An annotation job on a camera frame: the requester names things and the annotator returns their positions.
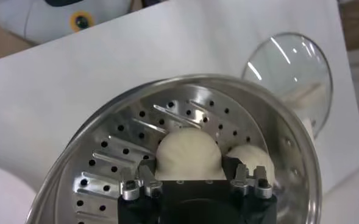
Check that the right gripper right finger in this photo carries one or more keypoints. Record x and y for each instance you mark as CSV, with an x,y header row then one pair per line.
x,y
243,179

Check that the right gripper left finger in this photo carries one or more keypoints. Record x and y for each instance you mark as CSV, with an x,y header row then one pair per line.
x,y
148,182

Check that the white steamed baozi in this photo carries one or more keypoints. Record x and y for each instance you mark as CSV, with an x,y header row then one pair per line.
x,y
252,158
188,152

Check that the round glass pot lid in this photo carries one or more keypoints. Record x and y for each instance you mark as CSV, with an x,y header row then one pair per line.
x,y
289,70

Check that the perforated stainless steel steamer basket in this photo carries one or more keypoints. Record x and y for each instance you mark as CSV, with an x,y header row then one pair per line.
x,y
130,138

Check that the round white plate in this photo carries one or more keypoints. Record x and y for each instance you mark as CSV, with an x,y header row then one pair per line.
x,y
2,198

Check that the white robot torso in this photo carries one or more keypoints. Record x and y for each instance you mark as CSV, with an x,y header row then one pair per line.
x,y
45,21

